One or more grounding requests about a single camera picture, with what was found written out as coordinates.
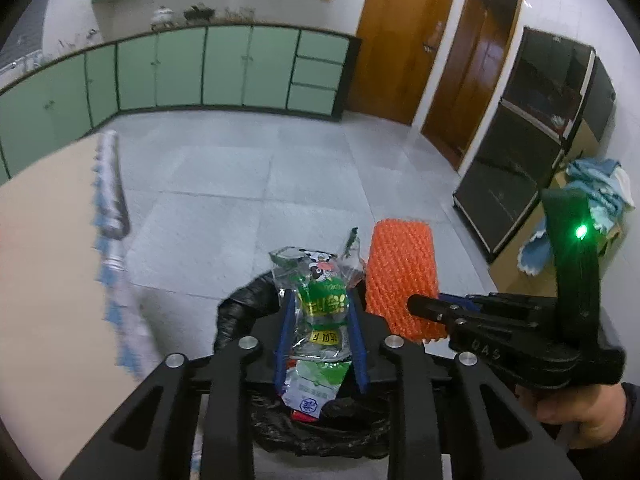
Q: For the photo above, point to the white cooking pot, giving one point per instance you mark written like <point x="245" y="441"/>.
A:
<point x="161" y="17"/>

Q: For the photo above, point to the wooden door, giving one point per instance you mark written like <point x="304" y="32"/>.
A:
<point x="400" y="35"/>
<point x="475" y="70"/>

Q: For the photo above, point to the black glass door cabinet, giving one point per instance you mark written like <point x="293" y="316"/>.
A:
<point x="520" y="160"/>

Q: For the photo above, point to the thick orange foam fruit net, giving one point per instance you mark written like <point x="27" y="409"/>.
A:
<point x="400" y="270"/>

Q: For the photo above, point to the person's right hand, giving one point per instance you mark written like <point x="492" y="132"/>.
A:
<point x="580" y="410"/>

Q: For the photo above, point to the cardboard box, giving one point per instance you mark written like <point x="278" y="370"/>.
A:
<point x="515" y="275"/>

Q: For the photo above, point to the green white packet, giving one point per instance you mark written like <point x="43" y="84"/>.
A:
<point x="315" y="385"/>

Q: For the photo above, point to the grey window blind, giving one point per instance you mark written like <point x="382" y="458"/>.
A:
<point x="27" y="30"/>

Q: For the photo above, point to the black wok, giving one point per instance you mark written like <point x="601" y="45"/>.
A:
<point x="199" y="12"/>

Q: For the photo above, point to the green base cabinets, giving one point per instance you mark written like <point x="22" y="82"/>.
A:
<point x="225" y="65"/>

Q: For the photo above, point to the red snack packet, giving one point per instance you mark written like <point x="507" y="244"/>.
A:
<point x="305" y="416"/>

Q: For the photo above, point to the black trash bag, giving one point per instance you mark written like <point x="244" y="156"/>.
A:
<point x="235" y="315"/>

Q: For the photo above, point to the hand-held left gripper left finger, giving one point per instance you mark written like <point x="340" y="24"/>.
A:
<point x="285" y="335"/>

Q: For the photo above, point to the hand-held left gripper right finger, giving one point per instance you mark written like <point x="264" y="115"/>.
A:
<point x="356" y="340"/>

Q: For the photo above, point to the light blue cloth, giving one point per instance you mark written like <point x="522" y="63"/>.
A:
<point x="600" y="180"/>

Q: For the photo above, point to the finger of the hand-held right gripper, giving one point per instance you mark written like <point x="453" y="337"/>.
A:
<point x="505" y="301"/>
<point x="435" y="310"/>

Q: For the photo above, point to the clear green printed snack wrapper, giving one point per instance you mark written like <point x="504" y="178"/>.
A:
<point x="320" y="295"/>

